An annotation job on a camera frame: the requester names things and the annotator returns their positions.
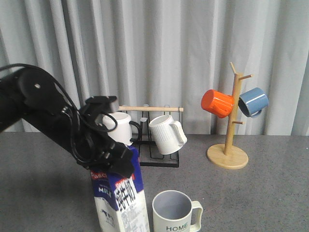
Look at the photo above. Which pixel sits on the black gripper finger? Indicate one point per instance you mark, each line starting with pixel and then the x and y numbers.
pixel 120 160

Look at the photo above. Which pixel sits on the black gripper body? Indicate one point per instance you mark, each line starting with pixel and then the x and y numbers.
pixel 94 132

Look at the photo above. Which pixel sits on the blue white milk carton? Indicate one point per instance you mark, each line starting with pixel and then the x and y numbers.
pixel 120 202

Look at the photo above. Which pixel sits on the cream HOME mug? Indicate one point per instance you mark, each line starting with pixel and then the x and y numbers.
pixel 174 211

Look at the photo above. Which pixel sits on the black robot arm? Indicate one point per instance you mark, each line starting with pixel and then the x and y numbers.
pixel 32 94

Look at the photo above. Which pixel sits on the white ribbed mug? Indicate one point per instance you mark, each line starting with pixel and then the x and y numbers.
pixel 168 134

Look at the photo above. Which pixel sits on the wooden mug tree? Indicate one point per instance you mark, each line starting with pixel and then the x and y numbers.
pixel 227 155

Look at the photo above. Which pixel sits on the grey curtain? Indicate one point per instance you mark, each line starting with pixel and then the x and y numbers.
pixel 170 52

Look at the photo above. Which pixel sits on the orange mug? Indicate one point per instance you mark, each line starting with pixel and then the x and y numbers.
pixel 217 103

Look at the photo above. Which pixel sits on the blue mug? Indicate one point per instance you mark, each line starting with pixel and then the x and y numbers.
pixel 252 102

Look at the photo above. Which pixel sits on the black wire mug rack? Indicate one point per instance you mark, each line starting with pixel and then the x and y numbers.
pixel 148 152

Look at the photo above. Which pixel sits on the white mug black handle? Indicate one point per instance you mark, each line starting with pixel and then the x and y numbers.
pixel 123 132

